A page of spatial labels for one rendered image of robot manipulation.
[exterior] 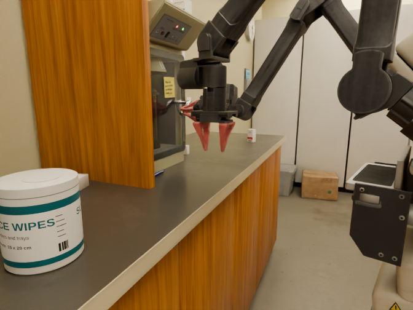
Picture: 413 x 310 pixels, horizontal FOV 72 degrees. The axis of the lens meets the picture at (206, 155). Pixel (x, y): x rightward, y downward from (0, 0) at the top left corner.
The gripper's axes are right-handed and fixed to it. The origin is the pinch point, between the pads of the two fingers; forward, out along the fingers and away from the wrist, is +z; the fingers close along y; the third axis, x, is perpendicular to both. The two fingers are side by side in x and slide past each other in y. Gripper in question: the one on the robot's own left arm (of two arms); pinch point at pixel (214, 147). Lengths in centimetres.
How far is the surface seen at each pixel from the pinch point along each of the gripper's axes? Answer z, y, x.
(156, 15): -36.6, 25.2, -14.6
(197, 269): 37.4, 6.0, -2.8
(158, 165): 13.7, 33.0, -25.1
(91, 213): 16.1, 26.8, 15.4
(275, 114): 11, 41, -325
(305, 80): -32, 6, -325
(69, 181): 1.5, 13.4, 32.2
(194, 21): -39, 22, -36
